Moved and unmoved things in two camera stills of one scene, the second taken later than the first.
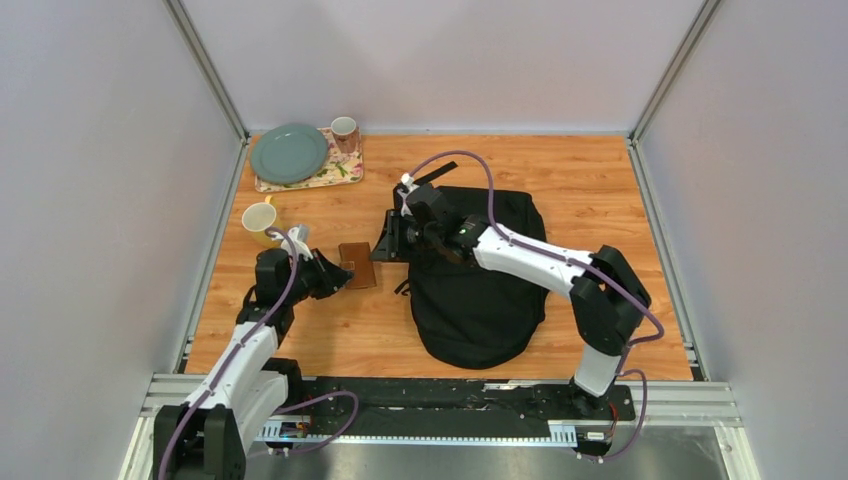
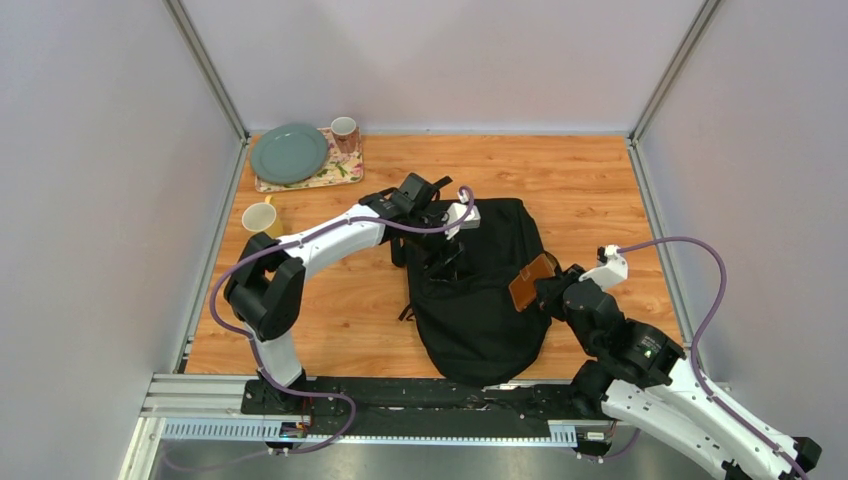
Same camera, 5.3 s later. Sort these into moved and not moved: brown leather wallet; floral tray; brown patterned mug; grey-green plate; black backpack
Moved: brown leather wallet; black backpack
Not moved: brown patterned mug; floral tray; grey-green plate
